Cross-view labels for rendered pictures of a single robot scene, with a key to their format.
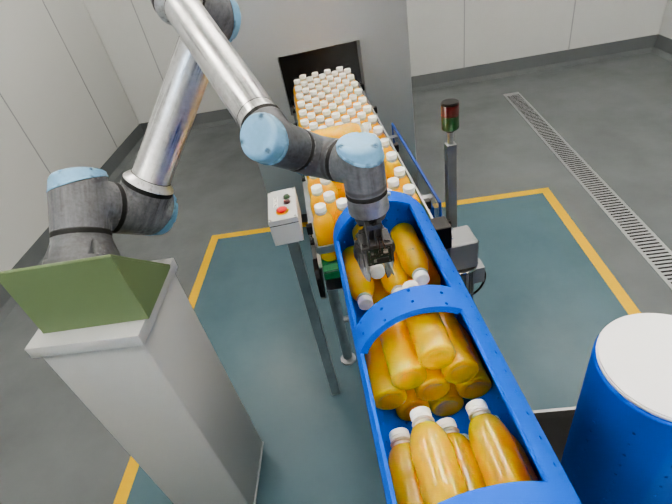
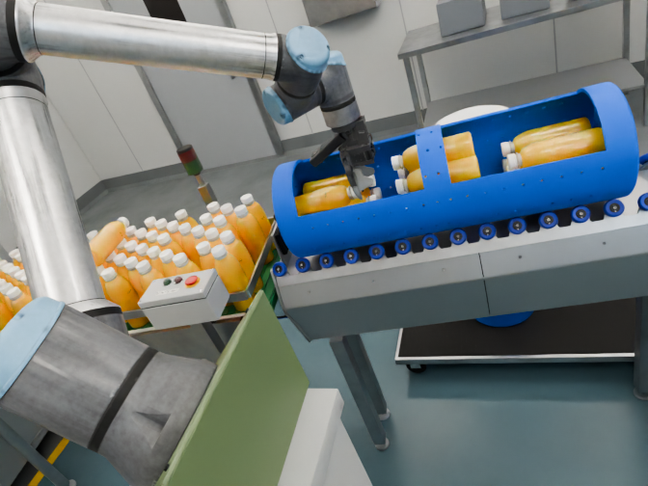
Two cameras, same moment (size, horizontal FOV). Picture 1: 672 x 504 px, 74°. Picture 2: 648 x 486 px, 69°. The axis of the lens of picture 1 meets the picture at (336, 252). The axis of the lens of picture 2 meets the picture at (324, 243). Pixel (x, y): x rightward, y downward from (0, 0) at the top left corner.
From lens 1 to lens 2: 1.22 m
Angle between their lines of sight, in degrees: 58
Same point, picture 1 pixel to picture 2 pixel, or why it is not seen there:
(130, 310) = (297, 384)
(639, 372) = not seen: hidden behind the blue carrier
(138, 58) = not seen: outside the picture
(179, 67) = (33, 130)
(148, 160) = (76, 268)
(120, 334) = (324, 414)
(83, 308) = (267, 435)
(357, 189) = (348, 88)
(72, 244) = (173, 367)
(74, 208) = (109, 337)
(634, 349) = not seen: hidden behind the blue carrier
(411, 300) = (430, 132)
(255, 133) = (308, 41)
